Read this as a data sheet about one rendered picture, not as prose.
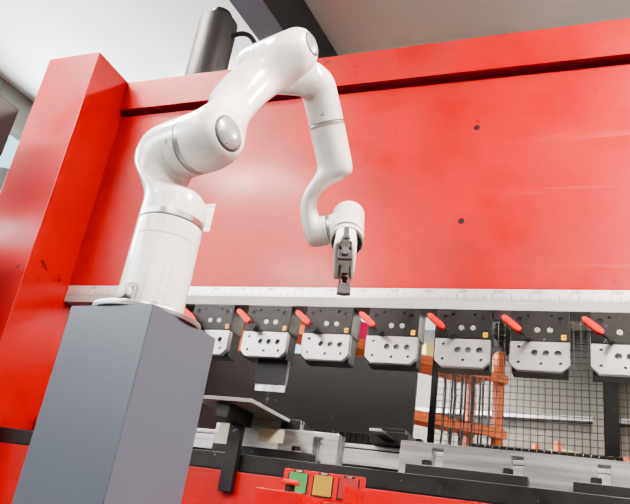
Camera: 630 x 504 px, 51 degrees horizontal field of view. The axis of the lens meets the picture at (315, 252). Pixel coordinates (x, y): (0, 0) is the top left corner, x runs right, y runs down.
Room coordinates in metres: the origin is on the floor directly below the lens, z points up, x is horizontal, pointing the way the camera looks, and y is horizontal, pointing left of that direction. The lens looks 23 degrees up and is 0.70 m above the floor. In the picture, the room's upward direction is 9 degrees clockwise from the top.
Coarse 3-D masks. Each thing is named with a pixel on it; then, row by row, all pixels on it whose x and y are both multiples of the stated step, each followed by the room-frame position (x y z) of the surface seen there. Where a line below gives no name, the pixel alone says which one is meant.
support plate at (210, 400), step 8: (208, 400) 1.79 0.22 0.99; (216, 400) 1.77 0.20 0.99; (224, 400) 1.75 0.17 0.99; (232, 400) 1.74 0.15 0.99; (240, 400) 1.73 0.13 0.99; (248, 400) 1.72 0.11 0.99; (248, 408) 1.82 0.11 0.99; (256, 408) 1.80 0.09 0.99; (264, 408) 1.79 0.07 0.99; (256, 416) 1.94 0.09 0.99; (264, 416) 1.91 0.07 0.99; (272, 416) 1.89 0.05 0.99; (280, 416) 1.89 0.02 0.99
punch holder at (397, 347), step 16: (384, 320) 1.83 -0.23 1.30; (400, 320) 1.81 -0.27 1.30; (416, 320) 1.79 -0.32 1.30; (368, 336) 1.84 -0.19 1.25; (384, 336) 1.82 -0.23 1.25; (400, 336) 1.81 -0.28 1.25; (416, 336) 1.79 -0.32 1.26; (368, 352) 1.84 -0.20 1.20; (384, 352) 1.82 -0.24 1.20; (400, 352) 1.80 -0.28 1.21; (416, 352) 1.79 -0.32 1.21; (384, 368) 1.89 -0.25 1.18; (400, 368) 1.86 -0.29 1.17; (416, 368) 1.83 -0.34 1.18
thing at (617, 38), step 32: (544, 32) 1.64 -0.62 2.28; (576, 32) 1.60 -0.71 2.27; (608, 32) 1.56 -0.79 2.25; (352, 64) 1.90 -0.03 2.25; (384, 64) 1.85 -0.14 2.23; (416, 64) 1.80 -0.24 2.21; (448, 64) 1.76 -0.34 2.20; (480, 64) 1.72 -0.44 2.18; (512, 64) 1.68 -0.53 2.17; (544, 64) 1.65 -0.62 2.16; (576, 64) 1.62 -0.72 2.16; (608, 64) 1.60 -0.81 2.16; (128, 96) 2.28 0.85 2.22; (160, 96) 2.22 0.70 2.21; (192, 96) 2.16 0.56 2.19; (288, 96) 2.02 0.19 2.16
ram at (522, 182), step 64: (128, 128) 2.29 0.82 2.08; (256, 128) 2.06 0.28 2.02; (384, 128) 1.86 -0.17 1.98; (448, 128) 1.77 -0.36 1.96; (512, 128) 1.70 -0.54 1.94; (576, 128) 1.62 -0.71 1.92; (128, 192) 2.25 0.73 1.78; (256, 192) 2.03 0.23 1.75; (384, 192) 1.85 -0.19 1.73; (448, 192) 1.77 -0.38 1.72; (512, 192) 1.69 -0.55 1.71; (576, 192) 1.62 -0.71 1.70; (256, 256) 2.01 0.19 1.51; (320, 256) 1.92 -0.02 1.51; (384, 256) 1.84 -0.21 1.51; (448, 256) 1.76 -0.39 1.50; (512, 256) 1.69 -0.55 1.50; (576, 256) 1.62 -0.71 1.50; (576, 320) 1.69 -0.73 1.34
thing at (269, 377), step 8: (264, 360) 2.01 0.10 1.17; (272, 360) 2.00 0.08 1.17; (280, 360) 1.99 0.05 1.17; (264, 368) 2.01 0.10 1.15; (272, 368) 2.00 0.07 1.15; (280, 368) 1.99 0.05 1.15; (288, 368) 1.99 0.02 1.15; (256, 376) 2.02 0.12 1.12; (264, 376) 2.01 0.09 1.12; (272, 376) 2.00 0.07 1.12; (280, 376) 1.98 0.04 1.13; (256, 384) 2.02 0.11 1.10; (264, 384) 2.01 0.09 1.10; (272, 384) 2.00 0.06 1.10; (280, 384) 1.98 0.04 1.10
